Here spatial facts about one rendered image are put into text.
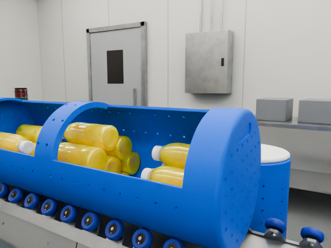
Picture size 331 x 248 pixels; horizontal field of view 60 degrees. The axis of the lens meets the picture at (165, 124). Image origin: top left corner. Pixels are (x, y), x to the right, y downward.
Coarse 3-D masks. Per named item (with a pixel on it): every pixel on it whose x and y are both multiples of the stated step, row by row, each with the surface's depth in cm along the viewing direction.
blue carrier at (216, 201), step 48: (48, 144) 67; (144, 144) 86; (192, 144) 50; (240, 144) 53; (48, 192) 72; (96, 192) 60; (144, 192) 53; (192, 192) 47; (240, 192) 55; (192, 240) 53; (240, 240) 58
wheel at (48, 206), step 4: (48, 200) 75; (52, 200) 75; (44, 204) 75; (48, 204) 75; (52, 204) 74; (56, 204) 75; (44, 208) 74; (48, 208) 74; (52, 208) 74; (56, 208) 74; (44, 212) 74; (48, 212) 73; (52, 212) 74
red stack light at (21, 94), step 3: (15, 90) 150; (18, 90) 150; (21, 90) 150; (24, 90) 151; (27, 90) 154; (15, 93) 151; (18, 93) 150; (21, 93) 150; (24, 93) 151; (27, 93) 153; (15, 96) 151; (18, 96) 150; (21, 96) 151; (24, 96) 152; (27, 96) 153
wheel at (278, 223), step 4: (268, 220) 65; (272, 220) 64; (276, 220) 64; (280, 220) 64; (268, 224) 64; (272, 224) 64; (276, 224) 63; (280, 224) 63; (284, 224) 64; (268, 228) 66; (272, 228) 65; (276, 228) 64; (280, 228) 63; (284, 228) 63; (284, 232) 64
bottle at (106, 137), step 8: (72, 128) 77; (80, 128) 76; (88, 128) 74; (96, 128) 73; (104, 128) 72; (112, 128) 74; (64, 136) 79; (72, 136) 76; (80, 136) 75; (88, 136) 73; (96, 136) 72; (104, 136) 72; (112, 136) 75; (88, 144) 74; (96, 144) 72; (104, 144) 72; (112, 144) 75
